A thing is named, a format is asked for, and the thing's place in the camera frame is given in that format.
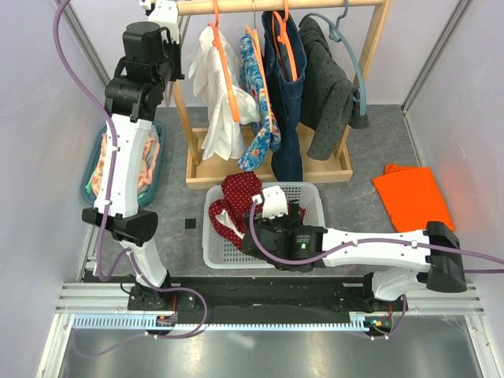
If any orange hanger of white skirt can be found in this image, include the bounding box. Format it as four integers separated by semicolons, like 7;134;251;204
209;0;239;122

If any red polka dot skirt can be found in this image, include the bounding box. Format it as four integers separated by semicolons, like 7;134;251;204
208;171;306;250

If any orange hanger of floral skirt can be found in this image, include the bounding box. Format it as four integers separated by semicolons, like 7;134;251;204
245;25;273;134

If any blue floral skirt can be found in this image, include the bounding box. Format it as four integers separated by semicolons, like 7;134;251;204
238;33;281;171

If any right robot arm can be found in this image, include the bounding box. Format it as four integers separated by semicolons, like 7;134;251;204
243;209;467;310

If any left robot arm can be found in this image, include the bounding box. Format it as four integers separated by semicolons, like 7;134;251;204
82;21;180;311

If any orange hanger of denim skirt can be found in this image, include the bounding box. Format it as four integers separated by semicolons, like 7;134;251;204
271;0;298;82

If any dark denim skirt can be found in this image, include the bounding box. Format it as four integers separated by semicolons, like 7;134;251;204
261;11;307;182

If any blue-grey hanger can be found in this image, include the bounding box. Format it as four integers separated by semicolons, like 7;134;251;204
304;0;367;117

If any white plastic laundry basket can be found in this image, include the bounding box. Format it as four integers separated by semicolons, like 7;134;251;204
202;182;325;269

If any wooden clothes rack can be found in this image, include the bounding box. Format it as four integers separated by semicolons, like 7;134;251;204
172;1;390;189

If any peach floral garment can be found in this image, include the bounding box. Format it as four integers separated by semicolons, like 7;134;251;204
83;126;161;204

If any orange folded cloth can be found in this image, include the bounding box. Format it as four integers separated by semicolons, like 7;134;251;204
372;163;455;232

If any teal laundry basket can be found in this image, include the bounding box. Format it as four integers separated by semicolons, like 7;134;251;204
80;120;166;207

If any dark grey dotted garment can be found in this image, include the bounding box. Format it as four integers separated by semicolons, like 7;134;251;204
298;16;369;161

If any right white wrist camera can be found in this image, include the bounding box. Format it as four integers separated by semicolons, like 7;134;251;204
252;185;288;220

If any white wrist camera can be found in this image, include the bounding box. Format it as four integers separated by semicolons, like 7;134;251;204
252;185;288;220
139;0;179;27

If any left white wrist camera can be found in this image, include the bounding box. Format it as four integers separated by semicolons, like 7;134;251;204
139;0;179;27

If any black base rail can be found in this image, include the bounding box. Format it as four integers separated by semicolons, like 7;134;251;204
82;275;409;326

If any slotted grey cable duct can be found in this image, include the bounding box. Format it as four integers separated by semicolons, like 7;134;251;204
72;314;376;332

